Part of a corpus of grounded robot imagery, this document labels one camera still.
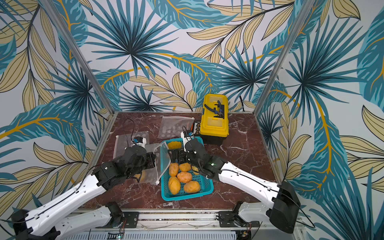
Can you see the aluminium corner post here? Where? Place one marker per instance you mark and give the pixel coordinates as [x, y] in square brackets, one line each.
[297, 24]
[59, 22]

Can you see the aluminium corner post left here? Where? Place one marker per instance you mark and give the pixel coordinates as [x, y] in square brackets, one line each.
[59, 22]

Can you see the yellow black toolbox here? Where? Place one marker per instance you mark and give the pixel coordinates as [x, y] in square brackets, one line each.
[214, 130]

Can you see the aluminium corner post right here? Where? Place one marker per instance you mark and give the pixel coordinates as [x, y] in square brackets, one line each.
[297, 24]

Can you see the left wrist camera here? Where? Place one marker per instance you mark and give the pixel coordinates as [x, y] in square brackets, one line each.
[140, 141]

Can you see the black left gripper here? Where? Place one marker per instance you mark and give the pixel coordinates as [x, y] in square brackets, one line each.
[150, 157]

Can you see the clear dotted bag rear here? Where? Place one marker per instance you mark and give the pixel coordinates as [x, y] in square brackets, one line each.
[171, 127]

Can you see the greenish potato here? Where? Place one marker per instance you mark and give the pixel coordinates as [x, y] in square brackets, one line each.
[195, 170]

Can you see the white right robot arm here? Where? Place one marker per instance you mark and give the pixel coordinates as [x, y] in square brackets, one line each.
[280, 203]

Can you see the clear dotted bag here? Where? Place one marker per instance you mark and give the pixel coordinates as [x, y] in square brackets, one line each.
[124, 141]
[171, 127]

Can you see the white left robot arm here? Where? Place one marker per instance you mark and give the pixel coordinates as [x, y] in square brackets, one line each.
[51, 221]

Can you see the clear dotted bag left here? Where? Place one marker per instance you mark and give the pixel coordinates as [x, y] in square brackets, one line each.
[124, 141]

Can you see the teal plastic basket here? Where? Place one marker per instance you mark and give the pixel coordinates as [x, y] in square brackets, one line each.
[206, 188]

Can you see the potato orange middle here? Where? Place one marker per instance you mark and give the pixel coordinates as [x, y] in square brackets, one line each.
[184, 177]

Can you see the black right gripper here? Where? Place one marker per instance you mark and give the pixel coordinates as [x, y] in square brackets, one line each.
[186, 154]

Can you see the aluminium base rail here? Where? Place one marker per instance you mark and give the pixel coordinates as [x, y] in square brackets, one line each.
[190, 224]

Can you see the clear zipper bag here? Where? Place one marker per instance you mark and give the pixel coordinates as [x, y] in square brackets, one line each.
[161, 161]

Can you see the yellow potato top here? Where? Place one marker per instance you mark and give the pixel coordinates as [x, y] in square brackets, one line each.
[174, 145]

